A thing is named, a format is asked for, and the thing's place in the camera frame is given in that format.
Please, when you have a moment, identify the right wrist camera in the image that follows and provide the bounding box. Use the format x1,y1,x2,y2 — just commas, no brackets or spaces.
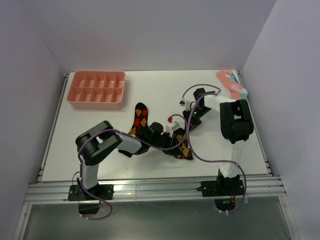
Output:
179,99,192,111

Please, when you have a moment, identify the purple cable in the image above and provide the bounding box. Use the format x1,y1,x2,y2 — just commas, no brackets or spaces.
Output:
77,113,188,221
181,84,248,215

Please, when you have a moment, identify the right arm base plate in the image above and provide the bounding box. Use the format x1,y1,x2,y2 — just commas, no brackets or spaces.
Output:
196,180,245,197

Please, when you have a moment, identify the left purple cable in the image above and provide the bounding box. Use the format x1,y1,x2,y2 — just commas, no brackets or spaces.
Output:
77,113,188,221

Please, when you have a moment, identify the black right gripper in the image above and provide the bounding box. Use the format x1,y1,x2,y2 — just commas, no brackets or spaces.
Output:
183,106,212,134

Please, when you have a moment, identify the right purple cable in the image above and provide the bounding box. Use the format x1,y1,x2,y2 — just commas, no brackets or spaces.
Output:
181,84,248,215

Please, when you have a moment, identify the pink divided organizer tray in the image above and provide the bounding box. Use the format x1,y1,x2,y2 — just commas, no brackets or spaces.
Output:
67,70,126,111

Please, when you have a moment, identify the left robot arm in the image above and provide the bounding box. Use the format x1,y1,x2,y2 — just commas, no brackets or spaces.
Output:
75,120,185,200

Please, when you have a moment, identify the brown tan argyle sock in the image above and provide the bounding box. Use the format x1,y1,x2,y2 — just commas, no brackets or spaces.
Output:
170,127,194,161

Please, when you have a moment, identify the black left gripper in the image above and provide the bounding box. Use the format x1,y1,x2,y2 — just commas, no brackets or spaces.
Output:
149,132,181,156

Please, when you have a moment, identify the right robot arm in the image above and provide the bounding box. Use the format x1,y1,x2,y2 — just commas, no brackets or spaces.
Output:
183,88,254,195

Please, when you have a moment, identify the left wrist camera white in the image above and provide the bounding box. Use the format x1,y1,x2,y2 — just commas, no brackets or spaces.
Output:
165,116,180,137

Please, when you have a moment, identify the red yellow argyle sock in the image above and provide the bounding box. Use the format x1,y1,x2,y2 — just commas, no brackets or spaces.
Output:
118,102,150,158

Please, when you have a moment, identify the pink patterned sock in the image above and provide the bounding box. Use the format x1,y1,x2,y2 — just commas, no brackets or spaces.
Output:
216,69,248,100

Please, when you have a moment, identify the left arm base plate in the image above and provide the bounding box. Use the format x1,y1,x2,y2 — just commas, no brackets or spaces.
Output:
67,184,114,202

